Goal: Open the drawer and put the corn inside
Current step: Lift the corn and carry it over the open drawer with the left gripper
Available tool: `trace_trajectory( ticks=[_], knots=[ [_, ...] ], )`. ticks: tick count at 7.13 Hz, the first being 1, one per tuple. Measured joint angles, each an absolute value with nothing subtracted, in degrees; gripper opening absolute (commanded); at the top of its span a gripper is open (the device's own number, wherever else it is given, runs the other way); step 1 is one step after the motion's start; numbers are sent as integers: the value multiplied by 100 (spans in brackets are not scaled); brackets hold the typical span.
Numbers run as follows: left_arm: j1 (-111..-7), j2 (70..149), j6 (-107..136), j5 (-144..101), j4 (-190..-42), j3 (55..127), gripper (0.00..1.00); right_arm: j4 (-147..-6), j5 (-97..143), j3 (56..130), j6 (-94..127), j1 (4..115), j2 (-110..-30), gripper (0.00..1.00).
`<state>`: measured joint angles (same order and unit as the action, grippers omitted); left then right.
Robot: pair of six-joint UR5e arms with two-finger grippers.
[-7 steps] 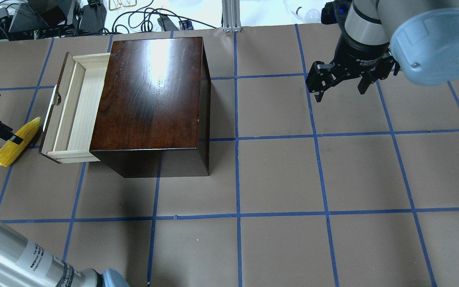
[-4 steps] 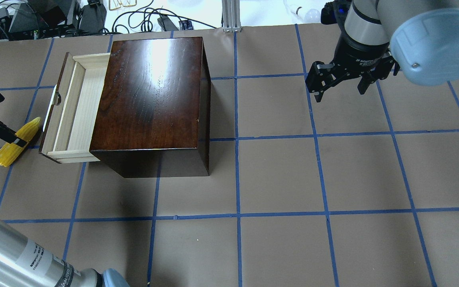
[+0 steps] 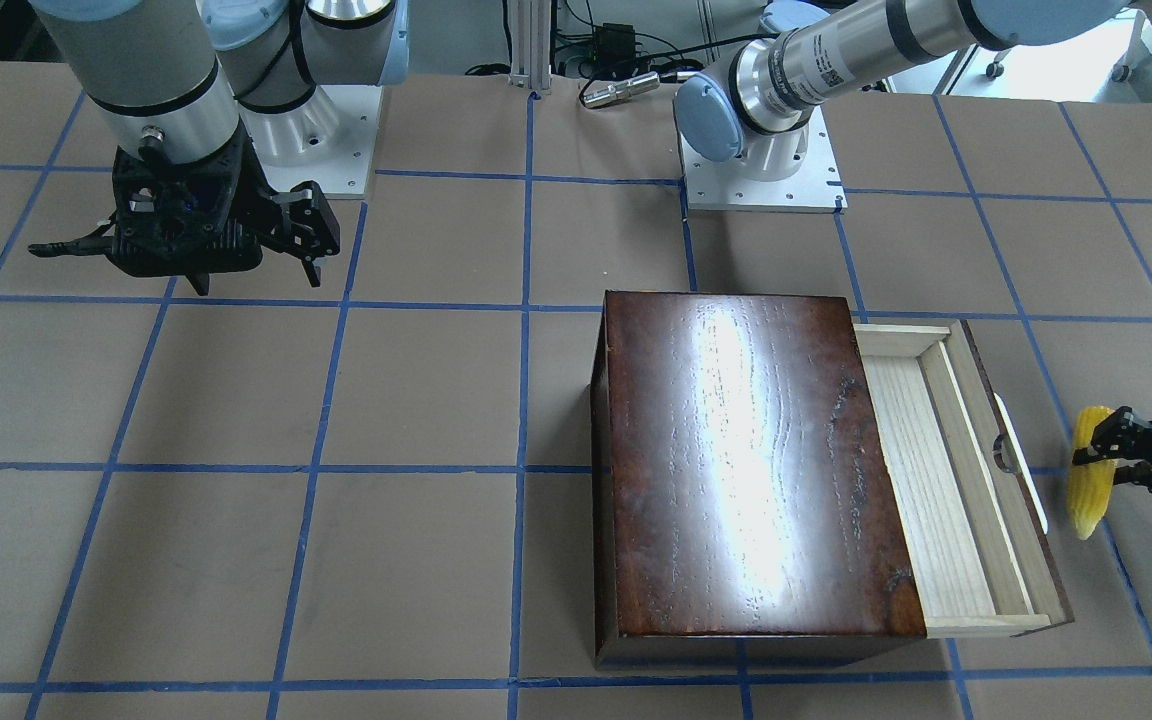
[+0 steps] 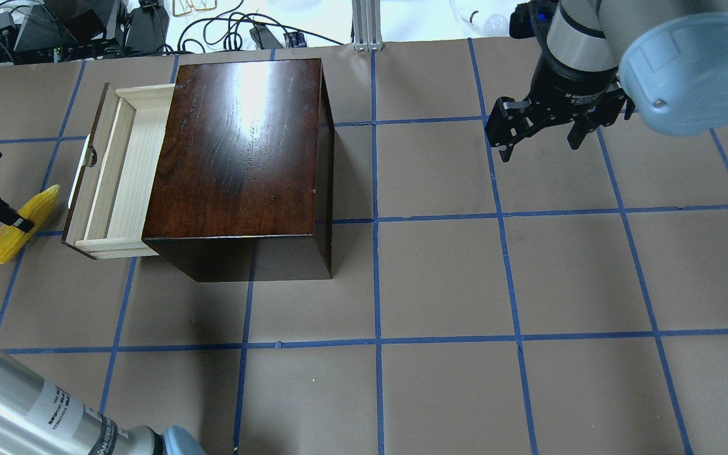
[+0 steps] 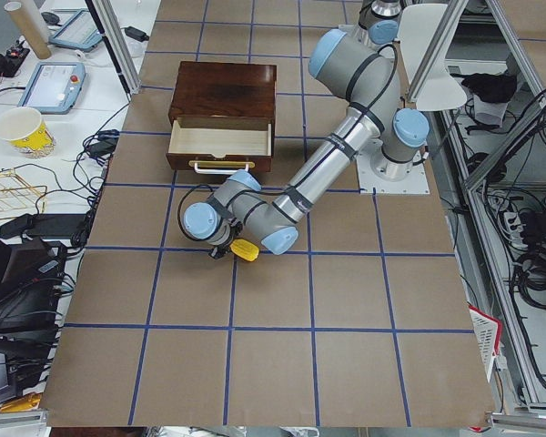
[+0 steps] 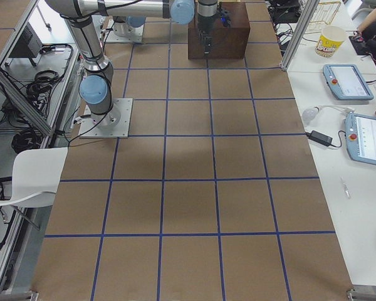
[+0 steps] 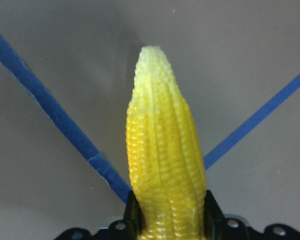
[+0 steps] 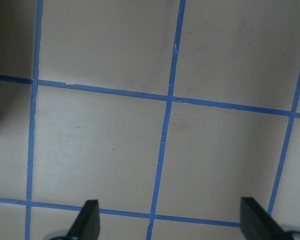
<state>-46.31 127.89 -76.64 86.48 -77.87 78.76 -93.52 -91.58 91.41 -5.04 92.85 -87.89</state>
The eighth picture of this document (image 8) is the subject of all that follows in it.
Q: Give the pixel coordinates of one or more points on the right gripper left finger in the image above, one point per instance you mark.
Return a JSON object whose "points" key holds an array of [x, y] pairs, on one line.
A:
{"points": [[87, 224]]}

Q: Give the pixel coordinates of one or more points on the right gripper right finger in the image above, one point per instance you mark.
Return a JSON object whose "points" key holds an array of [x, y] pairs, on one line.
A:
{"points": [[256, 223]]}

